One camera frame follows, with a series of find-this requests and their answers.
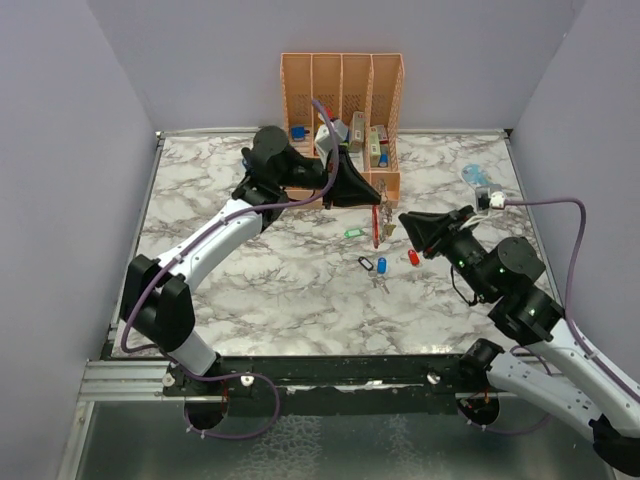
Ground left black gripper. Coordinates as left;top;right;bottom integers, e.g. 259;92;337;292
276;143;381;209

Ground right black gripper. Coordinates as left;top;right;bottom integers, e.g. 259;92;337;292
399;204;496;301

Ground red key tag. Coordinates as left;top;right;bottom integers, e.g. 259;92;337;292
407;249;420;266

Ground red handled key organizer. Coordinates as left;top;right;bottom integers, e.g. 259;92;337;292
372;180;396;249

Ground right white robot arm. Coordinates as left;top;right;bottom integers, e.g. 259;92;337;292
399;206;639;477

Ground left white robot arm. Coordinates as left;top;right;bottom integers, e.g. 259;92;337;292
119;126;381;395

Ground silver keys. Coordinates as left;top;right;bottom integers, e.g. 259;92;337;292
368;270;389;294

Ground green key tag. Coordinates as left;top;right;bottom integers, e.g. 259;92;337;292
344;229;365;239

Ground green white box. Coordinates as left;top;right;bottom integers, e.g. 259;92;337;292
348;111;366;153

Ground blue key tag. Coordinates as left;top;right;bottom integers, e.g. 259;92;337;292
376;257;387;275

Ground white red box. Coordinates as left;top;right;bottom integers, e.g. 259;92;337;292
369;125;389;168

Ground blue white blister pack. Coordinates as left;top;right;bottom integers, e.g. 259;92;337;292
460;163;502;190

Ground black key tag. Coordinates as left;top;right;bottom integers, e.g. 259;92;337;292
357;256;374;271

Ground blue stamp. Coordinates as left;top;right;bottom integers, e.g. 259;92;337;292
290;125;310;142

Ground peach plastic desk organizer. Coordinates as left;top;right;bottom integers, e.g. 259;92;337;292
280;52;405;207

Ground blue stapler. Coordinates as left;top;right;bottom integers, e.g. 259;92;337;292
241;147;253;172

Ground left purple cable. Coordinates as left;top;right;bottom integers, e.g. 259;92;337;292
119;98;346;442

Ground purple cable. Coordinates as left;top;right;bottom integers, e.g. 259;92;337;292
119;98;346;442
464;197;640;437

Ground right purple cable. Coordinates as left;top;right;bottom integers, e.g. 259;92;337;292
464;197;640;437

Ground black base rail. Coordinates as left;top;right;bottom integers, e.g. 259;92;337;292
163;354;495;417

